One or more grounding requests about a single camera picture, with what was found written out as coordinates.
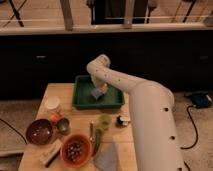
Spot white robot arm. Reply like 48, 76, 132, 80
86, 54, 186, 171

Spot green plastic tray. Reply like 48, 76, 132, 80
72, 75, 125, 110

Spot green ladle spoon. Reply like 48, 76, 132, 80
93, 114, 111, 156

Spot small metal cup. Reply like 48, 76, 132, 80
56, 118, 70, 134

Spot orange small object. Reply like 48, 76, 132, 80
50, 113, 62, 123

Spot orange bowl with beads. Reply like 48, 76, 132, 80
60, 134, 92, 168

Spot dark brown bowl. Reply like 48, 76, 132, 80
25, 119, 53, 145

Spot grey folded cloth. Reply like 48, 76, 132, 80
92, 143, 118, 171

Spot wooden block eraser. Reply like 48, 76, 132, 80
39, 139, 62, 167

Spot blue black floor device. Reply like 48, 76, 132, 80
190, 93, 212, 108

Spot white handled black brush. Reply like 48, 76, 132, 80
116, 115, 131, 127

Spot small wooden handled utensil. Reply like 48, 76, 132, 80
90, 121, 94, 142

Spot black floor cable right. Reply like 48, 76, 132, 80
180, 104, 200, 151

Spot black floor cable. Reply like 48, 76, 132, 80
180, 104, 200, 151
0, 118, 28, 145

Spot black floor cable left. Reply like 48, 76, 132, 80
0, 118, 28, 145

